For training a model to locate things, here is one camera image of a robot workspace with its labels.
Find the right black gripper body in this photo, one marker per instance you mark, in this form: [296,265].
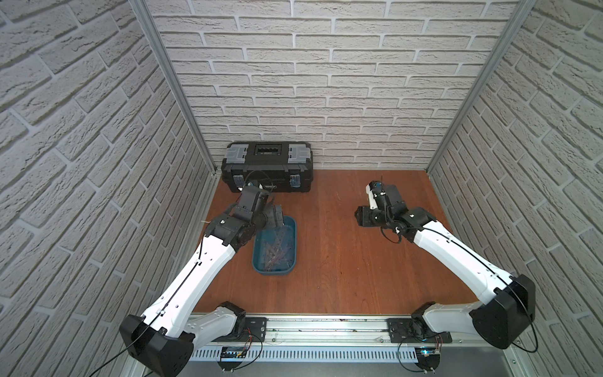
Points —
[371,217]

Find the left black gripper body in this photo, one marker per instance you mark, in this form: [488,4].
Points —
[272,215]

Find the teal plastic storage box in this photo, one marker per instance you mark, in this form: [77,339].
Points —
[269,235]

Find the pink clear triangle ruler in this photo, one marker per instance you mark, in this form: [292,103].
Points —
[274,254]

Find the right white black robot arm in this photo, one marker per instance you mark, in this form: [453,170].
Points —
[505,305]

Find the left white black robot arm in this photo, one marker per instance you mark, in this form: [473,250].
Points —
[165,336]

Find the black plastic toolbox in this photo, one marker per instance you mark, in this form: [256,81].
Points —
[278,166]

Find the left controller board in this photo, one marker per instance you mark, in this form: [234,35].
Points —
[232,357]

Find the controller board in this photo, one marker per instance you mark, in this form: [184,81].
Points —
[232,357]
[428,359]

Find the right controller board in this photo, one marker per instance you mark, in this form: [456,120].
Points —
[428,359]

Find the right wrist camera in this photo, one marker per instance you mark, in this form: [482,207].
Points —
[385,201]

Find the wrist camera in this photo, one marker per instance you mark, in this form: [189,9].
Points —
[385,201]
[251,204]

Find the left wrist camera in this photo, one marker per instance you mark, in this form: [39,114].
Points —
[251,204]

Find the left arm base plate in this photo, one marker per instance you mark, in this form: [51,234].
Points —
[249,326]

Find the aluminium front rail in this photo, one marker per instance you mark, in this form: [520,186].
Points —
[288,330]

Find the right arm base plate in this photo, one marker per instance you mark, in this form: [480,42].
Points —
[409,329]

